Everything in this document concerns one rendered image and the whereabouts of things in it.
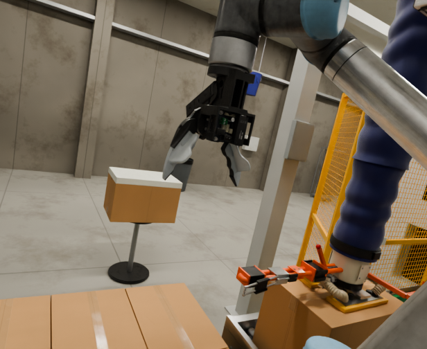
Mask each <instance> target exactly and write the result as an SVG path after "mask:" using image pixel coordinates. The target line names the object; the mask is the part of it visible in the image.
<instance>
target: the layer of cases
mask: <svg viewBox="0 0 427 349"><path fill-rule="evenodd" d="M0 349H229V348H228V346H227V344H226V343H225V341H224V340H223V338H222V337H221V336H220V334H219V333H218V331H217V329H215V327H214V325H213V324H212V322H211V321H210V320H209V318H208V317H207V315H206V314H205V313H204V311H203V309H202V308H201V307H200V305H199V304H198V302H197V301H196V299H195V298H194V297H193V295H192V293H191V292H190V291H189V289H188V288H187V286H186V285H185V284H184V283H175V284H167V285H153V286H145V287H131V288H125V289H124V288H123V289H108V290H100V291H92V292H77V293H69V294H54V295H51V296H50V295H46V296H31V297H23V298H9V299H1V300H0Z"/></svg>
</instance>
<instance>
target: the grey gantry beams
mask: <svg viewBox="0 0 427 349"><path fill-rule="evenodd" d="M346 20H347V21H349V22H351V23H353V24H354V25H356V26H358V27H360V28H362V29H363V30H366V31H367V32H369V33H371V34H373V35H375V36H377V37H379V38H381V39H382V40H384V41H386V42H388V37H387V34H388V30H389V28H390V26H388V25H387V24H385V23H384V22H382V21H380V20H379V19H377V18H375V17H373V16H371V15H370V14H368V13H367V12H365V11H364V10H361V9H360V8H358V7H356V6H355V5H353V4H351V3H349V9H348V13H347V18H346Z"/></svg>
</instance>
